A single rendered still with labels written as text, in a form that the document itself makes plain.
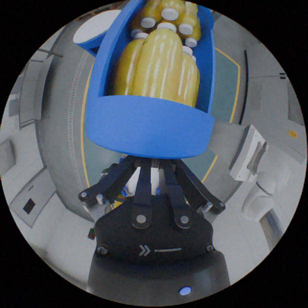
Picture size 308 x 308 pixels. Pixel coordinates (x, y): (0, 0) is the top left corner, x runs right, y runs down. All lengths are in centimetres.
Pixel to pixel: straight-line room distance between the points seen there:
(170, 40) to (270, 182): 62
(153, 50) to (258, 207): 67
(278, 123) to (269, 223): 136
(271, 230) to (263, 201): 17
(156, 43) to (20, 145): 339
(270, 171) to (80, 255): 516
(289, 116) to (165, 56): 170
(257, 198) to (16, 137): 387
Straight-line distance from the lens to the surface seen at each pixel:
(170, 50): 16
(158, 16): 37
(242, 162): 58
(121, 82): 19
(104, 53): 15
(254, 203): 62
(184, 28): 35
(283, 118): 174
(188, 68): 21
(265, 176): 60
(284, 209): 287
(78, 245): 496
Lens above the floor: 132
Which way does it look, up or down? 65 degrees down
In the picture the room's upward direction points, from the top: 180 degrees counter-clockwise
